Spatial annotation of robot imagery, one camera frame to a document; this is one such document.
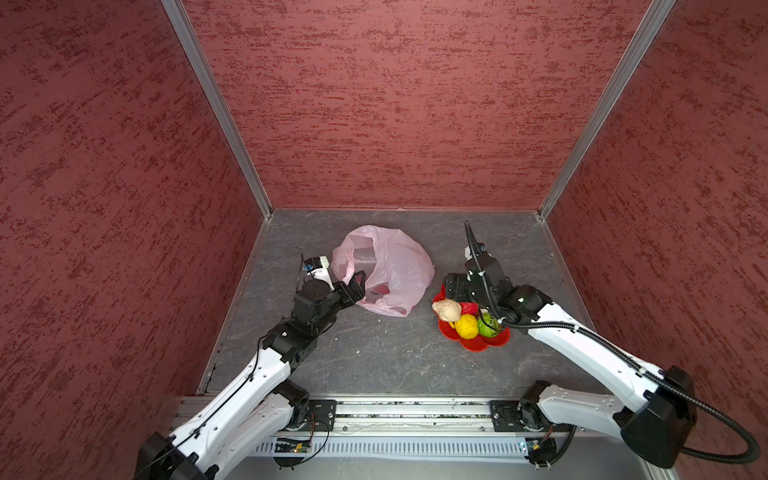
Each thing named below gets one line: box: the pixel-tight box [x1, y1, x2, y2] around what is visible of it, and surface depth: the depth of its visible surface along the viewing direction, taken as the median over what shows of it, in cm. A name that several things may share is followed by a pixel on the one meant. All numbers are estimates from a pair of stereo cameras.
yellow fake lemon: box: [455, 313, 479, 340], surface depth 86 cm
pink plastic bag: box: [331, 225, 435, 317], surface depth 90 cm
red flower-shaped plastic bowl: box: [432, 283, 510, 352], surface depth 87 cm
